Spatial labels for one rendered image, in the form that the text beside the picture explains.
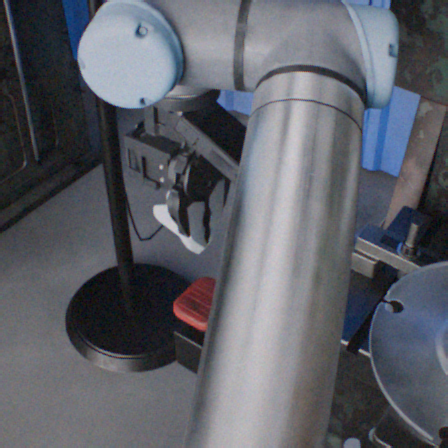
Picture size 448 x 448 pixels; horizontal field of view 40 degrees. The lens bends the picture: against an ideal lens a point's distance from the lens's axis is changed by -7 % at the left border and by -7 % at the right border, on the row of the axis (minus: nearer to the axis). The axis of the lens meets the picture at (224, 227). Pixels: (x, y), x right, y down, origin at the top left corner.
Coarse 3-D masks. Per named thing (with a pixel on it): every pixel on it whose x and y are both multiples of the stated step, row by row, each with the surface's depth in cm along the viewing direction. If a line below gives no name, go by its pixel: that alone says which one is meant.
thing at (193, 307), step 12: (192, 288) 79; (204, 288) 79; (180, 300) 78; (192, 300) 78; (204, 300) 78; (180, 312) 76; (192, 312) 76; (204, 312) 76; (192, 324) 76; (204, 324) 75
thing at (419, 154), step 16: (416, 112) 100; (432, 112) 99; (416, 128) 101; (432, 128) 99; (416, 144) 102; (432, 144) 100; (416, 160) 103; (432, 160) 102; (400, 176) 106; (416, 176) 104; (400, 192) 107; (416, 192) 105; (400, 208) 107; (416, 208) 106; (384, 224) 110; (352, 272) 100
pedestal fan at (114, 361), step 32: (96, 0) 112; (96, 96) 127; (128, 224) 152; (128, 256) 157; (96, 288) 177; (128, 288) 164; (160, 288) 177; (96, 320) 168; (128, 320) 168; (160, 320) 169; (96, 352) 161; (128, 352) 160; (160, 352) 161
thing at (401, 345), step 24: (432, 264) 78; (408, 288) 76; (432, 288) 76; (384, 312) 73; (408, 312) 73; (432, 312) 73; (384, 336) 70; (408, 336) 70; (432, 336) 70; (384, 360) 68; (408, 360) 68; (432, 360) 67; (384, 384) 65; (408, 384) 65; (432, 384) 65; (408, 408) 63; (432, 408) 63; (432, 432) 61
